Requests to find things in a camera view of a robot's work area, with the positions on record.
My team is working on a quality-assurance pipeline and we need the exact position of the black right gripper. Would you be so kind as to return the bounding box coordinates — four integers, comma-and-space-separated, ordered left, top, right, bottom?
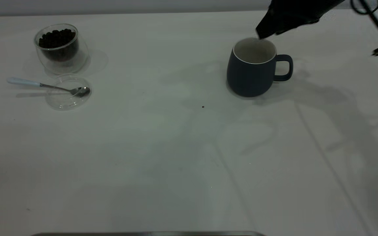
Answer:
256, 0, 345, 40

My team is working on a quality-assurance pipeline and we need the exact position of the dark blue-grey ceramic mug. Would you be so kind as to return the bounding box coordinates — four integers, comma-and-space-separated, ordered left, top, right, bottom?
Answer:
226, 37, 293, 98

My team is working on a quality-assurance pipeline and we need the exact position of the metal spoon with pale handle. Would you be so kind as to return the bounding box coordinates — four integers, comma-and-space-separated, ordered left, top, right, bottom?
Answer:
7, 77, 91, 98

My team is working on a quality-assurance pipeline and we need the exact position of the double-walled clear glass cup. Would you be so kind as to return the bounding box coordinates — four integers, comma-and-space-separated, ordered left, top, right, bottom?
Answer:
33, 23, 89, 75

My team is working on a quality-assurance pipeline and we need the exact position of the coffee beans pile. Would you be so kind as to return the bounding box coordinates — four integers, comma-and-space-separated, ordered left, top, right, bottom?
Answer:
38, 29, 78, 62

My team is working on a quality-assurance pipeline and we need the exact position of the clear round plastic lid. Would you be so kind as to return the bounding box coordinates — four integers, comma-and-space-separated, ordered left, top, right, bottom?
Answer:
46, 74, 92, 110

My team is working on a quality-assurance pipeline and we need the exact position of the small black cable loop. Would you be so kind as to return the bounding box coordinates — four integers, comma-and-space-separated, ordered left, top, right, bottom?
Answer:
351, 0, 378, 15

